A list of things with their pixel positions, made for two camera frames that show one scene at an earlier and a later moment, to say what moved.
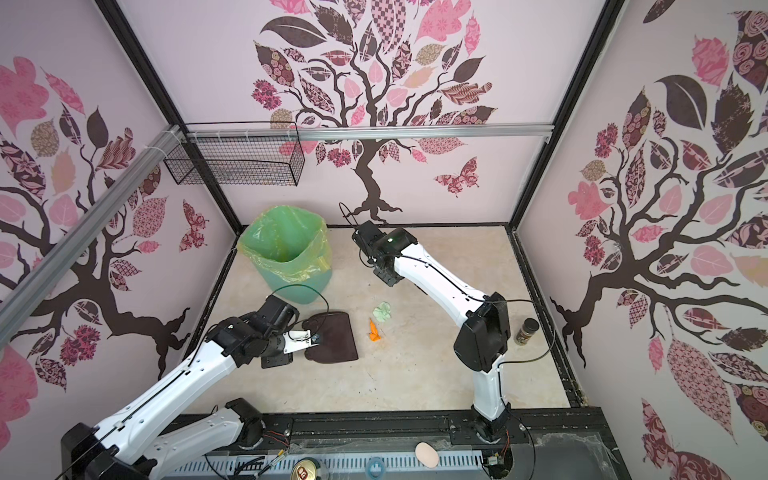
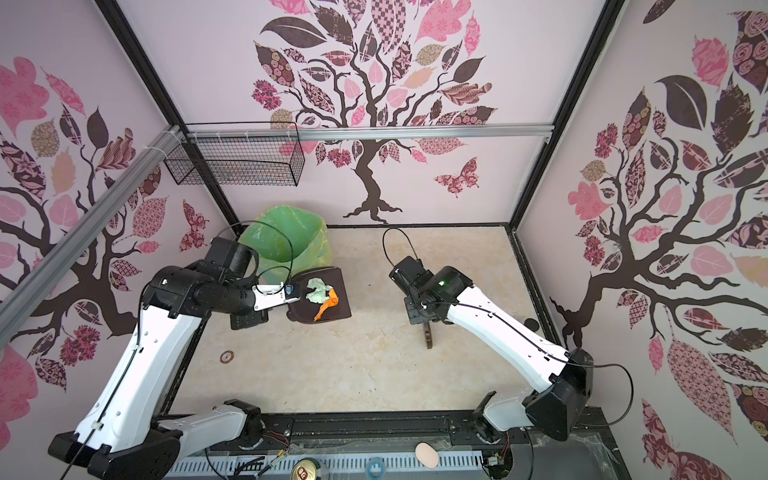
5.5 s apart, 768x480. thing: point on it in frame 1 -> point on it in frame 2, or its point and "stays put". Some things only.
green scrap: [383, 313] -> [320, 293]
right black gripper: [388, 280] -> [412, 315]
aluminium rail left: [29, 284] stays put
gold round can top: [304, 470] stays put
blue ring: [375, 468] stays put
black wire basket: [238, 152] stays put
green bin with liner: [289, 245] stays put
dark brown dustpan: [336, 336] -> [305, 311]
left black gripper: [281, 360] -> [239, 320]
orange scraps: [374, 332] -> [333, 300]
